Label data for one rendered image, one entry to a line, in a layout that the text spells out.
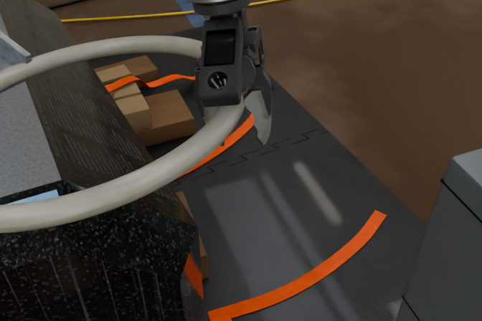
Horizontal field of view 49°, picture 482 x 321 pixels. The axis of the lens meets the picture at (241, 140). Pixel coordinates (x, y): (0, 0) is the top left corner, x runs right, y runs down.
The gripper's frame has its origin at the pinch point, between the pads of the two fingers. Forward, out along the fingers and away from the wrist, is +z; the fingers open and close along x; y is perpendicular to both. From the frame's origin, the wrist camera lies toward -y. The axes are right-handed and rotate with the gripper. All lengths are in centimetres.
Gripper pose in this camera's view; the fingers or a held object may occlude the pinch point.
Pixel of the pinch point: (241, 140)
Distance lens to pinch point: 73.4
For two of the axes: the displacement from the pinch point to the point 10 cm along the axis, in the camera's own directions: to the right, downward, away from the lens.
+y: 1.6, -5.6, 8.1
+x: -9.8, 0.3, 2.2
